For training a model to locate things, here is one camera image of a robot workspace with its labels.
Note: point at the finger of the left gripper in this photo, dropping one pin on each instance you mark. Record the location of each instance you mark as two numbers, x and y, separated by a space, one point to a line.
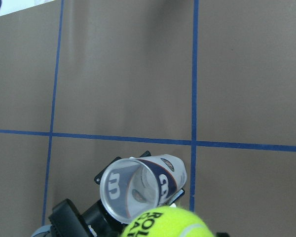
174 198

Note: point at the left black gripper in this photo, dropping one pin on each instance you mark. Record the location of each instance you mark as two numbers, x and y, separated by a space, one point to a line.
97 216

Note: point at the tennis ball with Roland Garros print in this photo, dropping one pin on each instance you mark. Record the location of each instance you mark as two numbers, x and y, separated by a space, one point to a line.
167 222

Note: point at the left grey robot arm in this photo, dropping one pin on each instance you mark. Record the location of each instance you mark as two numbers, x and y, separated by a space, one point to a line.
42 232

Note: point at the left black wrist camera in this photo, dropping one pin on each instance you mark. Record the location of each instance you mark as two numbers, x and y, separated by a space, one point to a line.
66 221

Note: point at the Wilson tennis ball can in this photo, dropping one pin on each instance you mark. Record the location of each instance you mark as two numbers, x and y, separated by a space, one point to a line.
135 185

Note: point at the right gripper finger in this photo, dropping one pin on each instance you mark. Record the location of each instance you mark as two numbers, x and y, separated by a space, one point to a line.
222 234

